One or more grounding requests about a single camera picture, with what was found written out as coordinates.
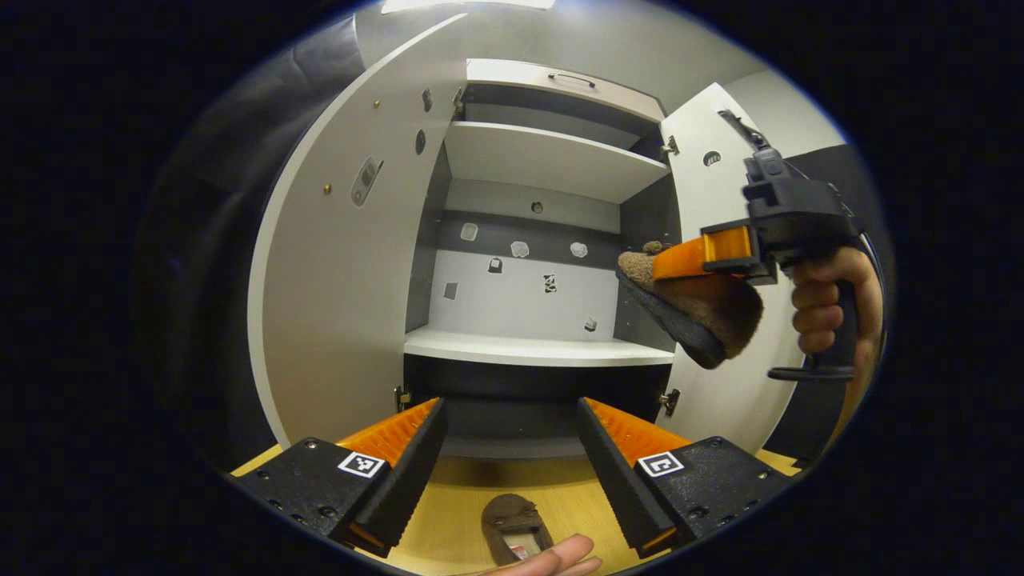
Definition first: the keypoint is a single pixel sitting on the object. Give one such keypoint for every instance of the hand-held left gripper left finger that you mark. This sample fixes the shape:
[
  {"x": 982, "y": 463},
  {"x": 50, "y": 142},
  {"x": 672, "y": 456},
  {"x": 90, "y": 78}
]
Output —
[{"x": 412, "y": 480}]

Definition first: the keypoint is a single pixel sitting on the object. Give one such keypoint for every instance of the white cabinet shelf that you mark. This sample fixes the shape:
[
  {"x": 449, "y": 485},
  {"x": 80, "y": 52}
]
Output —
[
  {"x": 544, "y": 160},
  {"x": 528, "y": 348}
]

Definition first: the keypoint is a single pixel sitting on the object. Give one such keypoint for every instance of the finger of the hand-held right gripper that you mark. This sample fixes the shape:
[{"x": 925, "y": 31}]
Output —
[{"x": 684, "y": 260}]

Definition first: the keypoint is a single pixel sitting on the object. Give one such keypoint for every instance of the white cabinet door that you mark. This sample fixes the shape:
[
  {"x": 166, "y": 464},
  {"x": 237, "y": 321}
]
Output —
[
  {"x": 336, "y": 280},
  {"x": 736, "y": 408}
]

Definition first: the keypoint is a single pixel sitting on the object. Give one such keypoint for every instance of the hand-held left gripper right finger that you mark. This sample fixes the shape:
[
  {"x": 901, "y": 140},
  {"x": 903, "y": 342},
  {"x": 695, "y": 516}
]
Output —
[{"x": 612, "y": 480}]

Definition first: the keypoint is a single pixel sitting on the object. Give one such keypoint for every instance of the brown fuzzy shoe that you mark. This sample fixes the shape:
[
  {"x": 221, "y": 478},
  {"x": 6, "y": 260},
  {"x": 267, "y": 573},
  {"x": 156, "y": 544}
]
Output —
[
  {"x": 512, "y": 516},
  {"x": 704, "y": 316}
]

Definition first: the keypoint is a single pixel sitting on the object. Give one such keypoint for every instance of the ceiling light panel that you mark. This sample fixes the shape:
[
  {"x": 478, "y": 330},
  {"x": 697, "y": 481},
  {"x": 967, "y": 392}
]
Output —
[{"x": 464, "y": 5}]

